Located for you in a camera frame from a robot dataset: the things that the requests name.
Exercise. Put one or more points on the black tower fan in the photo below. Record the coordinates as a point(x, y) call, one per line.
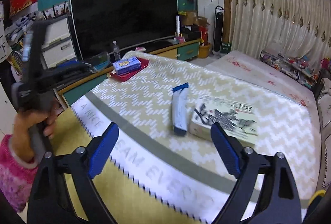
point(218, 30)

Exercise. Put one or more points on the beige sectional sofa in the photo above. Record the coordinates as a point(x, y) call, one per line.
point(321, 91)

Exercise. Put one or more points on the white floral floor mattress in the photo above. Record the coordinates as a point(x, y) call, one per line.
point(246, 68)

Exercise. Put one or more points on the cream patterned curtain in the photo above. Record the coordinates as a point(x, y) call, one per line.
point(295, 28)

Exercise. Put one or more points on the blue tissue pack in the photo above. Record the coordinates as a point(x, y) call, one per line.
point(125, 66)

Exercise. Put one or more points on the teal yellow tv cabinet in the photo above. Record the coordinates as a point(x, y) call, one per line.
point(77, 88)

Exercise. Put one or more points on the green flower cover book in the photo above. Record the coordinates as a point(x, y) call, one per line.
point(237, 119)

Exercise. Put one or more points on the person left hand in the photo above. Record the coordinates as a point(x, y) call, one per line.
point(20, 140)

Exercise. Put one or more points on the black flat screen television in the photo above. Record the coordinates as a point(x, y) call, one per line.
point(128, 23)

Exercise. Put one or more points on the clear water bottle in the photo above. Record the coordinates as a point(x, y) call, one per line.
point(116, 51)

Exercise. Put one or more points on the white drawer cabinet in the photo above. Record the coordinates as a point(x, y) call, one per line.
point(58, 45)

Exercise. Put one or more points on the blue white toothpaste tube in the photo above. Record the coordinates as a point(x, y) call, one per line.
point(179, 118)

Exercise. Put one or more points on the yellow white table cloth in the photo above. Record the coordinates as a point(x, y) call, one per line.
point(164, 166)

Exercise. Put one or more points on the yellow rimmed black trash bin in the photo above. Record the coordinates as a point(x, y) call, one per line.
point(316, 199)

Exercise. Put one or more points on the red tray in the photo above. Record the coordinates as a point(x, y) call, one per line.
point(126, 77)

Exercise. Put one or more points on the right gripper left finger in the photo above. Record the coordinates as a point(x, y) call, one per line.
point(50, 201)

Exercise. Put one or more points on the low shelf with toys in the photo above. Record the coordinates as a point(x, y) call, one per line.
point(294, 68)

